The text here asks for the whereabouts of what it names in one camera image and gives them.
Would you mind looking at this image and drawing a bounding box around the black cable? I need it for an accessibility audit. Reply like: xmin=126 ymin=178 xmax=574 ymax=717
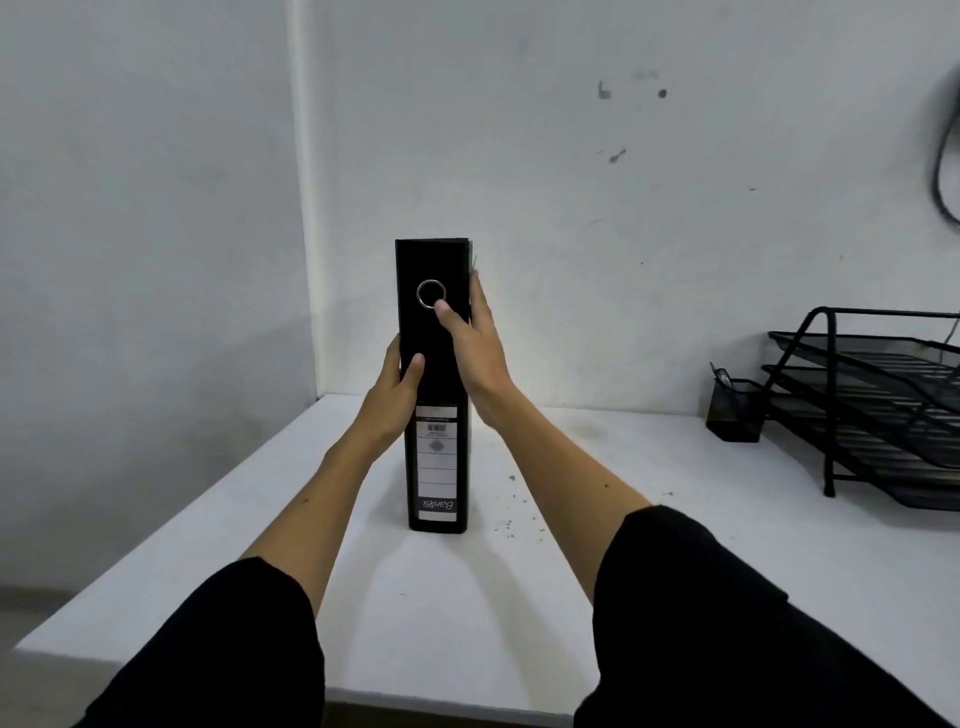
xmin=931 ymin=75 xmax=960 ymax=228

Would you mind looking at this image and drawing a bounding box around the person's left forearm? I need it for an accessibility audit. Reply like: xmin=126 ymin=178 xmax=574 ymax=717
xmin=241 ymin=427 xmax=381 ymax=618

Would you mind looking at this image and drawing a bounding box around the black lever arch binder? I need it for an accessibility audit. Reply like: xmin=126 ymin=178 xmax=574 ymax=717
xmin=394 ymin=237 xmax=475 ymax=535

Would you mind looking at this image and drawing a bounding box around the person's right hand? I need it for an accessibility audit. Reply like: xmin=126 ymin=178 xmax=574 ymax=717
xmin=433 ymin=270 xmax=519 ymax=429

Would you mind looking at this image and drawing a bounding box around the black mesh letter tray rack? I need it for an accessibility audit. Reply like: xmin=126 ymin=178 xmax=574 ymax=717
xmin=757 ymin=306 xmax=960 ymax=513

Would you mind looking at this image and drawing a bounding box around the black mesh pen holder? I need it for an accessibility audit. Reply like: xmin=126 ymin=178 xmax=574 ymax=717
xmin=705 ymin=362 xmax=768 ymax=444

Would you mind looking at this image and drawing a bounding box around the person's left hand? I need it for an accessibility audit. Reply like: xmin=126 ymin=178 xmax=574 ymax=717
xmin=354 ymin=332 xmax=426 ymax=457

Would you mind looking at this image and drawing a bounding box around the person's right forearm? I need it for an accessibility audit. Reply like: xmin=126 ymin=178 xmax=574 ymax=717
xmin=489 ymin=384 xmax=654 ymax=606

